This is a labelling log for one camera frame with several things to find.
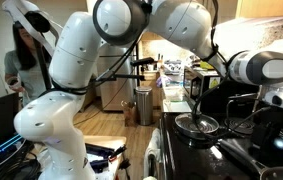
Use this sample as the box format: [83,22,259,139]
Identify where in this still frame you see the stainless steel trash can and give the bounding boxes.
[135,85,154,127]

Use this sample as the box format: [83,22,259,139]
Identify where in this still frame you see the purple cloth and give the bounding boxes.
[155,75,165,88]

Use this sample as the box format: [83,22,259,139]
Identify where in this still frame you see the clear plastic container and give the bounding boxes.
[163,84,185,101]

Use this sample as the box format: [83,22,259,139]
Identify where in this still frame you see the glass lid with black knob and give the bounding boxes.
[174,112,220,141]

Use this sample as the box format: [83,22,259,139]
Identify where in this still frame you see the wooden side table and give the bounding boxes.
[82,134,129,180]

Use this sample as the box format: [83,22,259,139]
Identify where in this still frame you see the black cable bundle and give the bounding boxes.
[0,139,44,180]

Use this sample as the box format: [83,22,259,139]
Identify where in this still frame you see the light wooden wall cabinet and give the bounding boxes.
[235,0,283,19]

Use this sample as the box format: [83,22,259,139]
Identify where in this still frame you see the black red clamp tool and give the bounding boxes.
[108,144,129,160]

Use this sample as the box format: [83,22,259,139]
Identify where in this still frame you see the black stereo camera bar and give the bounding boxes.
[129,56,156,67]

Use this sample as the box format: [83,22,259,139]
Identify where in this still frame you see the stainless steel refrigerator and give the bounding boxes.
[95,43,139,113]

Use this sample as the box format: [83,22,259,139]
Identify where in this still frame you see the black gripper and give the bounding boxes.
[257,109,283,159]

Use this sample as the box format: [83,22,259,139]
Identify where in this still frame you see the white VR controller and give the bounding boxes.
[6,75,23,90]

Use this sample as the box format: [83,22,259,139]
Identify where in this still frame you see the grey frying pan black handle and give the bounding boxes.
[216,139,283,180]

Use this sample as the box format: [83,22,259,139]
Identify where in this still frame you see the black coil burner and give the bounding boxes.
[223,116,260,136]

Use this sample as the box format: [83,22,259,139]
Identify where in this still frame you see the black stand pole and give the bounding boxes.
[35,41,53,92]

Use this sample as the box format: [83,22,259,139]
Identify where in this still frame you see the black electric stove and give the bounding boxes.
[159,79,283,180]

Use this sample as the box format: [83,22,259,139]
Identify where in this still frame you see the wooden base cabinet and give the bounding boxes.
[140,70,164,111]

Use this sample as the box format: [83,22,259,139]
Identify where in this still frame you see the pale yellow towel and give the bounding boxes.
[143,127,163,179]

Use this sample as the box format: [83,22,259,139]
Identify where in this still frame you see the black blue tool case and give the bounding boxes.
[84,142,115,174]

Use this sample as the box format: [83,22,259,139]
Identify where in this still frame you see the white curved frame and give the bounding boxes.
[1,0,64,58]

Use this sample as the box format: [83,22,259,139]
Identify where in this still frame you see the woman in grey shirt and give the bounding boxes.
[4,11,54,106]

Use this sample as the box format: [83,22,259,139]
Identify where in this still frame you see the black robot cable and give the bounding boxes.
[52,0,272,141]

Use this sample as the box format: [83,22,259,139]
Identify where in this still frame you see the dish rack with dishes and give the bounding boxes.
[162,59,185,76]

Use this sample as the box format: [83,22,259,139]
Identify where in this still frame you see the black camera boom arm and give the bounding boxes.
[95,68,146,83]

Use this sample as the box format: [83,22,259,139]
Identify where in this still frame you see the black VR headset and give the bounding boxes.
[13,11,51,33]

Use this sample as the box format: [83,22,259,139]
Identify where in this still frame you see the yellow packet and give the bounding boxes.
[199,60,215,71]

